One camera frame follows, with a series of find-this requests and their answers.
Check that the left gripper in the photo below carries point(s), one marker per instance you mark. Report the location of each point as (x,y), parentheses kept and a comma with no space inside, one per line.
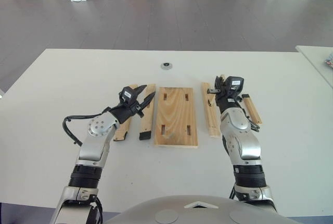
(125,112)

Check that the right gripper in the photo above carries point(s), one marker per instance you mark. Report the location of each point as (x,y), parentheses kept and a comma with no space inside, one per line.
(224,99)

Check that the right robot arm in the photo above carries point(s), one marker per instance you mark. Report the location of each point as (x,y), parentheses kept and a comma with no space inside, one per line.
(242,140)

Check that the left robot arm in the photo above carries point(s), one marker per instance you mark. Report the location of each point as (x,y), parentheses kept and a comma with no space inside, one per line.
(93,146)

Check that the wooden leg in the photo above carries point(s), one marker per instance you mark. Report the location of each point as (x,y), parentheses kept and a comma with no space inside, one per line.
(147,119)
(121,131)
(253,110)

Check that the wooden seat board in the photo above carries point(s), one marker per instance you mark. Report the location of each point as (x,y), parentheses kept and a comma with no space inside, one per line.
(176,117)

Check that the wooden bar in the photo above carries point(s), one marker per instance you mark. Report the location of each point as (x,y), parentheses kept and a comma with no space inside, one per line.
(211,119)

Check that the robot body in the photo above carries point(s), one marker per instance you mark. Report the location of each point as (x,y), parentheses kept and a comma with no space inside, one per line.
(197,211)

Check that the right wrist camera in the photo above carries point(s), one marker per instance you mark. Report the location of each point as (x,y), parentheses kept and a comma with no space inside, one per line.
(234,84)

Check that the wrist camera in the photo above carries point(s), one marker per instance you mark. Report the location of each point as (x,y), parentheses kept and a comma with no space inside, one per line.
(234,84)
(128,94)

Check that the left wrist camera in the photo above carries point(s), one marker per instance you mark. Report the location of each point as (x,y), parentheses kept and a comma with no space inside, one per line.
(128,94)

